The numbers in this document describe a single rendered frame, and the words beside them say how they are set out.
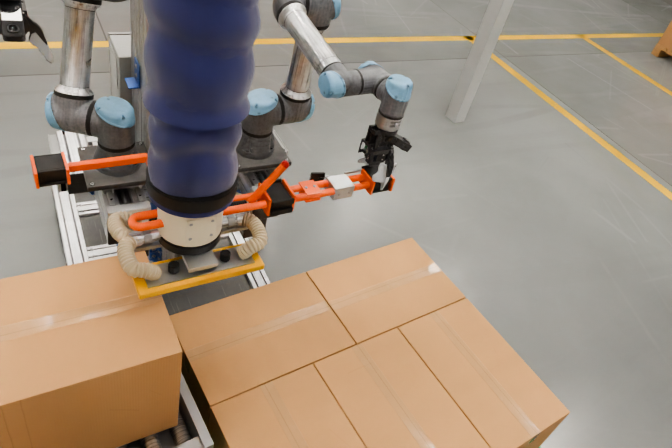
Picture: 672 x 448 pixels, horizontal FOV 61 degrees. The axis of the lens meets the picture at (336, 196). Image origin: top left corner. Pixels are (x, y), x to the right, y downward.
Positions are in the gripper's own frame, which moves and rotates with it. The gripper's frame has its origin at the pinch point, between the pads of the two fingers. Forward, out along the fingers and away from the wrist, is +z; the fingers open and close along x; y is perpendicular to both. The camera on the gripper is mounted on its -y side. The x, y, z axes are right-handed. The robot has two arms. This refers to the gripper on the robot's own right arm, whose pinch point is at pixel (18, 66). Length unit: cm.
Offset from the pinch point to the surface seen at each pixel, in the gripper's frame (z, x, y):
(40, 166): 24.0, -1.3, -9.7
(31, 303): 57, 6, -27
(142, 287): 37, -19, -46
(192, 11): -34, -29, -43
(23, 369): 57, 10, -47
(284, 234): 152, -124, 66
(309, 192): 25, -69, -34
